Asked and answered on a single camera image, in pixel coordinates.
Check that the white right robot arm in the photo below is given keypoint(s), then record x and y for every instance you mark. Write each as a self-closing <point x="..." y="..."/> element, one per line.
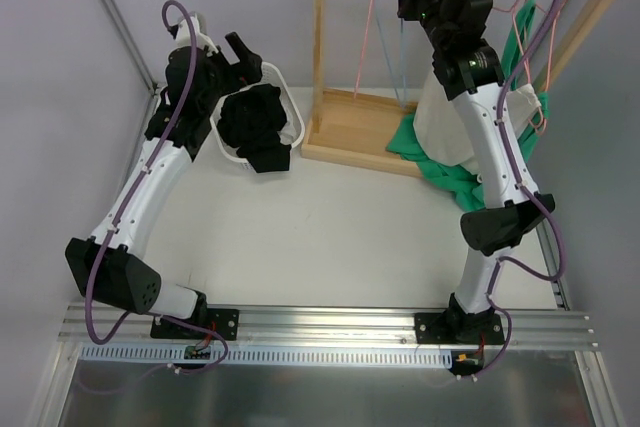
<point x="469" y="71"/>

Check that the black tank top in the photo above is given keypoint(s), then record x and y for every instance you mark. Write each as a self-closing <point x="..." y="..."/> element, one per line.
<point x="250" y="122"/>

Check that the wooden clothes rack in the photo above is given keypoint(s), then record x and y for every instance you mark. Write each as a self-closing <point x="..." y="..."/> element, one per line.
<point x="355" y="129"/>

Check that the cream tank top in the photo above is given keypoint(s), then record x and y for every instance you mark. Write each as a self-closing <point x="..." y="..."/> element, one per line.
<point x="443" y="138"/>

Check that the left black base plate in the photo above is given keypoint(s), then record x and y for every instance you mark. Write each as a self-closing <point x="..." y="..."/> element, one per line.
<point x="224" y="321"/>

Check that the aluminium mounting rail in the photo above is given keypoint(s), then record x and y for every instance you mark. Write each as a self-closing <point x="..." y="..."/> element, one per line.
<point x="397" y="327"/>

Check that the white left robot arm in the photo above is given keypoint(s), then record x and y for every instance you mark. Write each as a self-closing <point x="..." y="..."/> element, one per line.
<point x="108" y="267"/>

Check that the blue wire hanger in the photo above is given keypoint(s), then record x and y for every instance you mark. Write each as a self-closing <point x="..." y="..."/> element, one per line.
<point x="392" y="37"/>

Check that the pink wire hanger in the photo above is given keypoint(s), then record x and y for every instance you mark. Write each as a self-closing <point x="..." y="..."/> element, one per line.
<point x="363" y="49"/>

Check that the white perforated plastic basket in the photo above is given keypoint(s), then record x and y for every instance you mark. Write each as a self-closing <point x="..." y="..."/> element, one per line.
<point x="270" y="75"/>

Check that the white slotted cable duct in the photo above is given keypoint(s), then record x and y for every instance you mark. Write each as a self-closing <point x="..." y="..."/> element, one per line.
<point x="271" y="355"/>

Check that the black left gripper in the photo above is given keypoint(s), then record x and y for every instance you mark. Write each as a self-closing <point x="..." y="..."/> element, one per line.
<point x="245" y="63"/>

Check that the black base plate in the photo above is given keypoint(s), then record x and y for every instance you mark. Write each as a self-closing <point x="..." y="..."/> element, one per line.
<point x="455" y="328"/>
<point x="224" y="321"/>

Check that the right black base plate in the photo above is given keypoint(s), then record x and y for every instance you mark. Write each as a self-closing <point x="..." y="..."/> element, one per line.
<point x="455" y="328"/>

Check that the white tank top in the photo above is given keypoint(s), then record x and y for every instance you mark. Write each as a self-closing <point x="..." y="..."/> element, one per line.
<point x="288" y="134"/>

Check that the green tank top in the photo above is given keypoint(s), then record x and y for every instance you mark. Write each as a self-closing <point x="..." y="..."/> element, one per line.
<point x="466" y="191"/>

